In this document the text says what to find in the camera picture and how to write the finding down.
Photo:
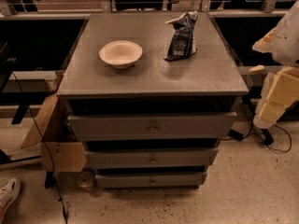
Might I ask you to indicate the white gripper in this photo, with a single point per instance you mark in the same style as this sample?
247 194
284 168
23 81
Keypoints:
287 39

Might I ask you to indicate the grey bottom drawer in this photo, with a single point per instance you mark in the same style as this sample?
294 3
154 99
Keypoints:
149 181

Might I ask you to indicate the grey drawer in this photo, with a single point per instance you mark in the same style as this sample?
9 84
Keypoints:
146 158
149 181
145 127

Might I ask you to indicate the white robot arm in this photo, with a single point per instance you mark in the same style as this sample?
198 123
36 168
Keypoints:
280 90

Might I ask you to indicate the grey top drawer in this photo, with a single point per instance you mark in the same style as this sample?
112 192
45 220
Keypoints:
145 127

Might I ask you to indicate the grey middle drawer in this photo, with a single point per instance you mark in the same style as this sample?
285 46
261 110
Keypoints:
146 158

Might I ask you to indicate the grey drawer cabinet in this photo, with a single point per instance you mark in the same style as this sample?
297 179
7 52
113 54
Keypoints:
207 82

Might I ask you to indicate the small yellow foam piece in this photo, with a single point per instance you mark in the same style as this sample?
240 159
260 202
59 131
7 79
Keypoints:
256 68

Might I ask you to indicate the black table leg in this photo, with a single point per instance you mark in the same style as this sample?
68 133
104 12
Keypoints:
257 122

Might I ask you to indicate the black power adapter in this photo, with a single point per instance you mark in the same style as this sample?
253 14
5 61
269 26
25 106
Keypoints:
235 135

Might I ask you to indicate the dark blue chip bag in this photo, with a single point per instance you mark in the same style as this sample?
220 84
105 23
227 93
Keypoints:
183 44

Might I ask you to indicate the brown cardboard box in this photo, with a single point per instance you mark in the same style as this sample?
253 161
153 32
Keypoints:
56 154

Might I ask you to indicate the white sneaker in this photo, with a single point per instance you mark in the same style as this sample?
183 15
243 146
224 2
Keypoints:
8 194

